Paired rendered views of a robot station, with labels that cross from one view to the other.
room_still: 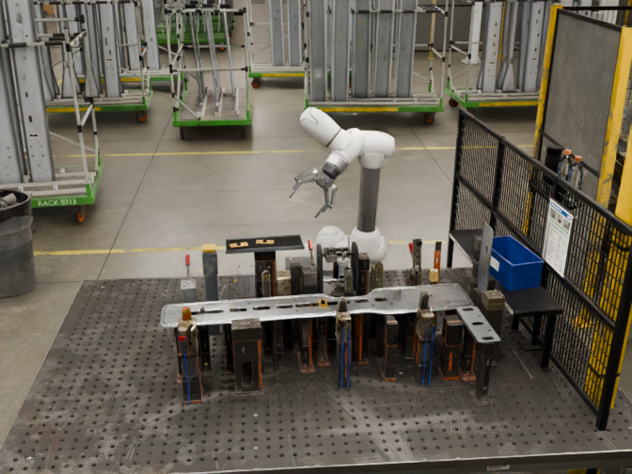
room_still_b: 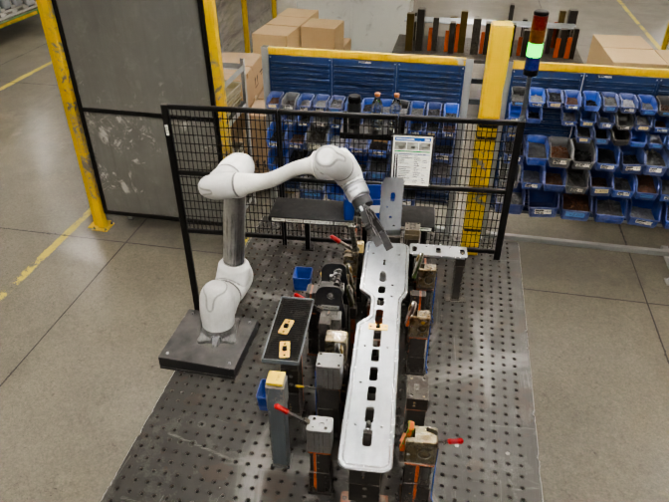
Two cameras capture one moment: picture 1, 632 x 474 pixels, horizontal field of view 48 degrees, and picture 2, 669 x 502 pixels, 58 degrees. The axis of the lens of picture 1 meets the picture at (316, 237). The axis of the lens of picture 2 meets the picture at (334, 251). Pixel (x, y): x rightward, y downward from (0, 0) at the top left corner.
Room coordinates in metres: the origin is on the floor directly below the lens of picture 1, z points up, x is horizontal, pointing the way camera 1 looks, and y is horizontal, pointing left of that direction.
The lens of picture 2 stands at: (2.42, 1.90, 2.73)
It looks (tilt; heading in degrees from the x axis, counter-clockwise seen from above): 34 degrees down; 286
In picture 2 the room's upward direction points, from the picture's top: straight up
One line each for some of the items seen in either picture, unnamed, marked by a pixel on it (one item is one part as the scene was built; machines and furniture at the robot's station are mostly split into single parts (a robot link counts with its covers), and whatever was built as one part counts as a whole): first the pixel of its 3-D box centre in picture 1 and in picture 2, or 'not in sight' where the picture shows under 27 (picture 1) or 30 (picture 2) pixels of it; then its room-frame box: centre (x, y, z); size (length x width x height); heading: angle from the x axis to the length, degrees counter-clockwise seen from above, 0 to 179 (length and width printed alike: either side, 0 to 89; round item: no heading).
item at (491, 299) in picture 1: (490, 329); (410, 254); (2.75, -0.78, 0.88); 0.08 x 0.08 x 0.36; 8
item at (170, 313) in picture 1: (318, 305); (379, 331); (2.76, -0.01, 1.00); 1.38 x 0.22 x 0.02; 98
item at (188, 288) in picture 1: (191, 318); (320, 456); (2.84, 0.58, 0.88); 0.11 x 0.10 x 0.36; 8
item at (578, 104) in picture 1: (569, 159); (148, 120); (4.88, -1.82, 1.00); 1.34 x 0.14 x 2.00; 4
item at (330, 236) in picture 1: (330, 246); (217, 303); (3.54, -0.08, 0.92); 0.18 x 0.16 x 0.22; 91
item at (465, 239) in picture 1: (498, 267); (352, 213); (3.10, -0.89, 1.02); 0.90 x 0.22 x 0.03; 8
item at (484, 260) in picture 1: (484, 260); (390, 207); (2.86, -0.75, 1.17); 0.12 x 0.01 x 0.34; 8
